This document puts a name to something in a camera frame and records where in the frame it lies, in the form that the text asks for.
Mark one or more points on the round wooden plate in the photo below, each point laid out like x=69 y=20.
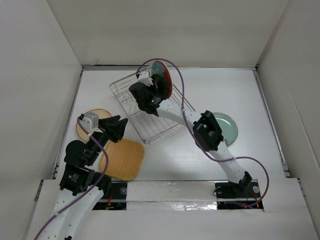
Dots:
x=102 y=114

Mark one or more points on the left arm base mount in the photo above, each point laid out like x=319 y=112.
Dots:
x=115 y=200

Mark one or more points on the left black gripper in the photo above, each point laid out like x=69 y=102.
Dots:
x=114 y=128

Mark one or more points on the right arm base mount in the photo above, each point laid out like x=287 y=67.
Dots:
x=230 y=198

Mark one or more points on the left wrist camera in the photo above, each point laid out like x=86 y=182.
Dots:
x=89 y=121

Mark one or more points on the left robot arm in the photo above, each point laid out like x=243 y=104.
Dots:
x=81 y=187

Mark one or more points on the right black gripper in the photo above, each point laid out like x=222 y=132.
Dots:
x=150 y=87

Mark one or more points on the small black plate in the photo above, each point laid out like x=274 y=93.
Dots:
x=160 y=85

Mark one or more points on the light green flower bowl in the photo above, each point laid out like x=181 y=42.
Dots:
x=228 y=126

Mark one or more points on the woven bamboo square tray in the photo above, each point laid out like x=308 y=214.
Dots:
x=125 y=159

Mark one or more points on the wire dish rack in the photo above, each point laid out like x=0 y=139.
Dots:
x=149 y=127

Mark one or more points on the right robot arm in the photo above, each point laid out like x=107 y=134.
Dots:
x=204 y=129

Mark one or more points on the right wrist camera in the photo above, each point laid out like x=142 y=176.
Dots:
x=144 y=77

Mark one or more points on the red and teal floral plate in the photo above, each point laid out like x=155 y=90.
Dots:
x=160 y=68

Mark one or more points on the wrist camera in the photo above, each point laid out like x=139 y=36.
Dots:
x=89 y=121
x=144 y=77

